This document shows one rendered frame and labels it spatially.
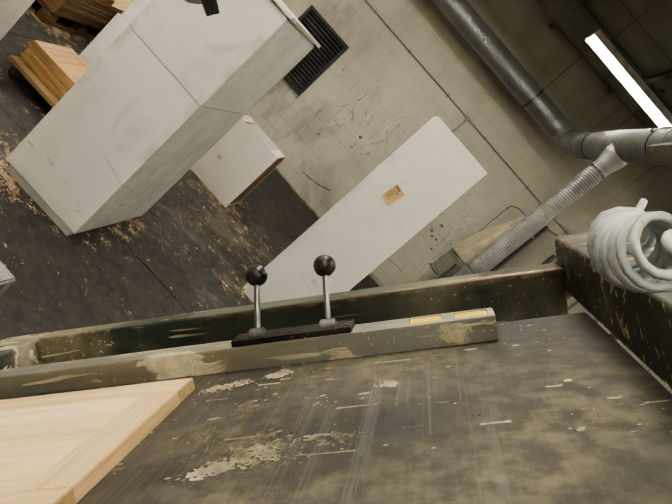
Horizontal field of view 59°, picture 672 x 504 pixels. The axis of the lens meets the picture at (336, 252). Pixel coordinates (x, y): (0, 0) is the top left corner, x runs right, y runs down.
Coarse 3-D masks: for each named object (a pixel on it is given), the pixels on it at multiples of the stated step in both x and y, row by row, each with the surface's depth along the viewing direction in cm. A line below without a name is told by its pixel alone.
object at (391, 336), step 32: (448, 320) 91; (480, 320) 90; (160, 352) 102; (192, 352) 98; (224, 352) 97; (256, 352) 97; (288, 352) 96; (320, 352) 95; (352, 352) 94; (384, 352) 93; (0, 384) 105; (32, 384) 104; (64, 384) 103; (96, 384) 102
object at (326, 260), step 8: (320, 256) 100; (328, 256) 100; (320, 264) 99; (328, 264) 99; (320, 272) 99; (328, 272) 99; (328, 288) 99; (328, 296) 98; (328, 304) 98; (328, 312) 97; (328, 320) 96; (336, 320) 97
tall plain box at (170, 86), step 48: (240, 0) 302; (144, 48) 312; (192, 48) 309; (240, 48) 306; (288, 48) 345; (96, 96) 320; (144, 96) 317; (192, 96) 314; (240, 96) 354; (48, 144) 328; (96, 144) 325; (144, 144) 321; (192, 144) 364; (48, 192) 333; (96, 192) 329; (144, 192) 373
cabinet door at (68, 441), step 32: (160, 384) 91; (192, 384) 91; (0, 416) 90; (32, 416) 87; (64, 416) 84; (96, 416) 82; (128, 416) 79; (160, 416) 80; (0, 448) 76; (32, 448) 74; (64, 448) 72; (96, 448) 70; (128, 448) 72; (0, 480) 66; (32, 480) 65; (64, 480) 62; (96, 480) 65
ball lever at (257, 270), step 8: (248, 272) 101; (256, 272) 101; (264, 272) 102; (248, 280) 102; (256, 280) 101; (264, 280) 102; (256, 288) 101; (256, 296) 101; (256, 304) 100; (256, 312) 100; (256, 320) 99; (256, 328) 98; (264, 328) 98; (256, 336) 98
